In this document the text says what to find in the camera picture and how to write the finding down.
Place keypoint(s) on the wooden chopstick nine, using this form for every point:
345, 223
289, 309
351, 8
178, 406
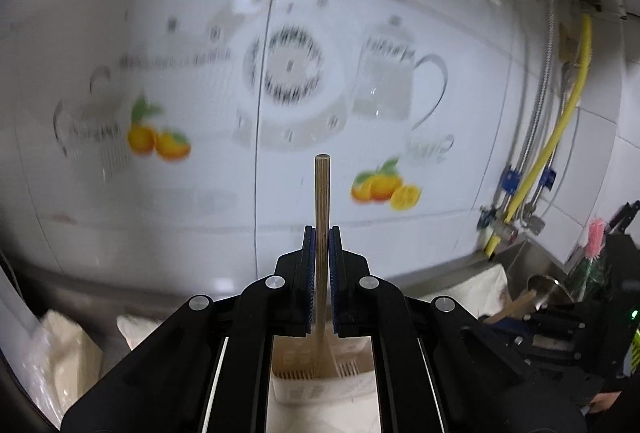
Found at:
511, 308

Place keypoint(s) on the silver angle valve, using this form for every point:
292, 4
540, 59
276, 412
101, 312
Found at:
531, 222

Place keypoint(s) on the stainless steel pot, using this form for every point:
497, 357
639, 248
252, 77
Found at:
549, 292

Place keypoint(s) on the pink bottle brush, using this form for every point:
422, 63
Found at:
595, 239

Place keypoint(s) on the red handled water valve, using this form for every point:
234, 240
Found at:
490, 218

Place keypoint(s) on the cream quilted patterned mat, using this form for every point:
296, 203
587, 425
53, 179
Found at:
78, 342

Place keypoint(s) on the black handled kitchen knife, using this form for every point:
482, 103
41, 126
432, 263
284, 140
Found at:
624, 217

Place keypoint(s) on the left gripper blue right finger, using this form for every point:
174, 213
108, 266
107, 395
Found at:
335, 252

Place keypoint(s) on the beige plastic utensil holder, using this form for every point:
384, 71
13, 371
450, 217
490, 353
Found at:
333, 393

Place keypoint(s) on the wooden chopstick one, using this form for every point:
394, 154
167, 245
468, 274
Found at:
322, 308

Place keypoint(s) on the green glass jar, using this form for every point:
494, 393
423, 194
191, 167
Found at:
590, 274

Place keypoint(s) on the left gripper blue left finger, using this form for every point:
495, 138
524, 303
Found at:
308, 262

